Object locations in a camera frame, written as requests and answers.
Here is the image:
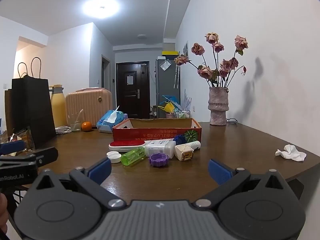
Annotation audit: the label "crumpled white tissue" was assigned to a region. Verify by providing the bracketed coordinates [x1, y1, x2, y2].
[275, 144, 307, 162]

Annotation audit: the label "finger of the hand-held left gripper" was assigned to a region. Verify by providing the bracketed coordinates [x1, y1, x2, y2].
[0, 140, 27, 156]
[32, 146, 59, 167]

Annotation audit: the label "pink ceramic vase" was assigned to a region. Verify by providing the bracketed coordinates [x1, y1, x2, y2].
[208, 87, 230, 126]

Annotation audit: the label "blue tissue pack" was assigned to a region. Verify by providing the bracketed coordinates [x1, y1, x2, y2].
[96, 105, 129, 133]

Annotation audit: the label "green clear spray bottle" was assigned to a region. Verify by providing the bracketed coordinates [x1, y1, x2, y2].
[121, 147, 146, 166]

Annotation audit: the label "small white tube bottle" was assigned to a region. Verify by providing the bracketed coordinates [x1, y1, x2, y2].
[186, 140, 202, 153]

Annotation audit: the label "grey refrigerator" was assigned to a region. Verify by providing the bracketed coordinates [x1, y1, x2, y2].
[155, 58, 181, 119]

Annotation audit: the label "small beige toy box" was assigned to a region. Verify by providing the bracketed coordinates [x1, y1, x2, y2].
[174, 144, 195, 161]

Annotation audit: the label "grey side door frame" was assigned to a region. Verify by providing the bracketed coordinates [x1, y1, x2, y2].
[101, 54, 111, 91]

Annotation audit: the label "white bottle cap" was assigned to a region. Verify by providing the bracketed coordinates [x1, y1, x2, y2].
[106, 151, 122, 164]

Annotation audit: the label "clear glass cup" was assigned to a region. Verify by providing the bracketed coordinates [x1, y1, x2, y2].
[68, 109, 84, 132]

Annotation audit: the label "dried pink roses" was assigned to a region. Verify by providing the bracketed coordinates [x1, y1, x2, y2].
[174, 32, 249, 88]

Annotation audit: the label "shiny snack packets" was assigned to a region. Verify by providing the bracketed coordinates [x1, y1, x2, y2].
[0, 127, 36, 153]

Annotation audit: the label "red cardboard box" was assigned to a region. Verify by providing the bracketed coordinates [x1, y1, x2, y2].
[112, 118, 202, 142]

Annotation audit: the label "large white plastic bottle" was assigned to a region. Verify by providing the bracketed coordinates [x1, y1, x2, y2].
[144, 140, 177, 159]

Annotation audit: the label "round ceiling light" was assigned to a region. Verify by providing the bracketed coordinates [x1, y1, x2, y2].
[82, 0, 121, 20]

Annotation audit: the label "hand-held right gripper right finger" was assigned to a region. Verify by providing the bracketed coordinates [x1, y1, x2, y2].
[194, 158, 290, 208]

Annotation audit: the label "person's left hand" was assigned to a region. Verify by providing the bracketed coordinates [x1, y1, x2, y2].
[0, 194, 9, 233]

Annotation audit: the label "yellow thermos bottle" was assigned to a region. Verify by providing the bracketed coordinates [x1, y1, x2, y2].
[49, 84, 67, 129]

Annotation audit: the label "purple bottle cap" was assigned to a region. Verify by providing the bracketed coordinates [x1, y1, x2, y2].
[149, 153, 168, 168]

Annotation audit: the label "dark entrance door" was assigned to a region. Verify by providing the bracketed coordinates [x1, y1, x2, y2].
[116, 61, 150, 119]

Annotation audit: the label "red and white lint brush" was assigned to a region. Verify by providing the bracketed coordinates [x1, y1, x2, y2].
[109, 139, 175, 153]

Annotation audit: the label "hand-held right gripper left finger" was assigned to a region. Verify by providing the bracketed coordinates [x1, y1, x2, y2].
[30, 157, 125, 209]

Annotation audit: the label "black paper bag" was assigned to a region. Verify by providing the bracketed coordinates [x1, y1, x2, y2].
[11, 57, 57, 150]

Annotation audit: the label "small rack with bottles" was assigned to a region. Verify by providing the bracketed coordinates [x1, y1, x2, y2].
[174, 108, 192, 119]

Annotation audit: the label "yellow watering can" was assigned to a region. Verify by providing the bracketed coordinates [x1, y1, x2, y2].
[157, 103, 175, 113]

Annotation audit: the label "pink ribbed suitcase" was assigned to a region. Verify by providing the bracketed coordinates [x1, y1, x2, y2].
[65, 87, 113, 128]

